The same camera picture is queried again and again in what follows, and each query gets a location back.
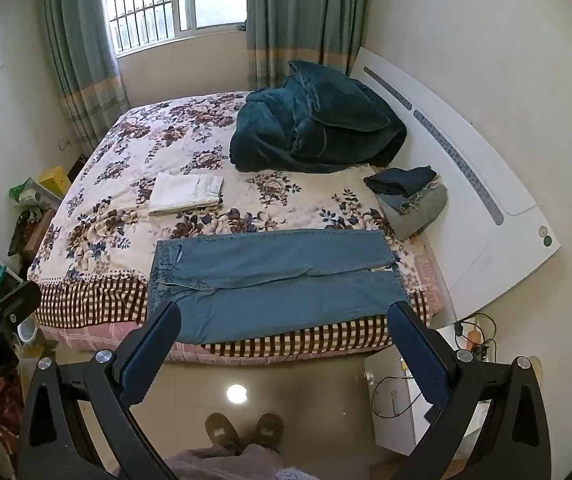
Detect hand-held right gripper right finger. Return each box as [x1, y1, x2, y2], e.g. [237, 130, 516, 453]
[387, 301, 551, 480]

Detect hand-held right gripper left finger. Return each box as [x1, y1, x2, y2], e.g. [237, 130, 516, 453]
[16, 301, 183, 480]

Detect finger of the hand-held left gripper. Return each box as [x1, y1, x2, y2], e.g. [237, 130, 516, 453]
[0, 281, 42, 343]

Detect blue denim pants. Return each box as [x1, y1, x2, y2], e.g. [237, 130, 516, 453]
[147, 229, 407, 345]

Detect white folded pants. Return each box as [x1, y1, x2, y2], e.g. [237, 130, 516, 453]
[148, 172, 225, 218]

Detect dark patterned cloth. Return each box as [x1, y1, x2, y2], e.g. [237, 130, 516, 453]
[7, 207, 57, 257]

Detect white nightstand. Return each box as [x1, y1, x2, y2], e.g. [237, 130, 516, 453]
[364, 325, 491, 456]

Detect brown slipper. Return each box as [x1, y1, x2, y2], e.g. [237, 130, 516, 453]
[205, 412, 243, 457]
[255, 411, 285, 454]

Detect green plastic bag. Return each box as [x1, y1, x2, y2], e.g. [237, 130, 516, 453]
[10, 177, 43, 207]

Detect yellow box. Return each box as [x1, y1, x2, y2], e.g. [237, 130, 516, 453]
[40, 165, 70, 199]

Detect person's pink fleece clothing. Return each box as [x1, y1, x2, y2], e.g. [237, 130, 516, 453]
[165, 442, 317, 480]

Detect white headboard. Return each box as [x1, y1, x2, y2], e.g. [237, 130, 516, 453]
[348, 47, 562, 322]

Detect dark blue folded clothing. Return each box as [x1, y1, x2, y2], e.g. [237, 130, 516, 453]
[364, 166, 437, 198]

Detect floral bedspread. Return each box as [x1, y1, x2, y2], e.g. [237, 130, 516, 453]
[27, 91, 436, 358]

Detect teal striped curtain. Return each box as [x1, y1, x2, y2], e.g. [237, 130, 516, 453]
[246, 0, 371, 93]
[36, 0, 132, 161]

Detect teal plush blanket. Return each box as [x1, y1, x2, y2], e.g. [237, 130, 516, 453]
[229, 60, 407, 175]

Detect barred window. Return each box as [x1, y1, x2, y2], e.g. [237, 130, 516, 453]
[97, 0, 249, 54]

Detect black cable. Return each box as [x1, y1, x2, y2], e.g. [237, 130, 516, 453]
[371, 374, 429, 418]

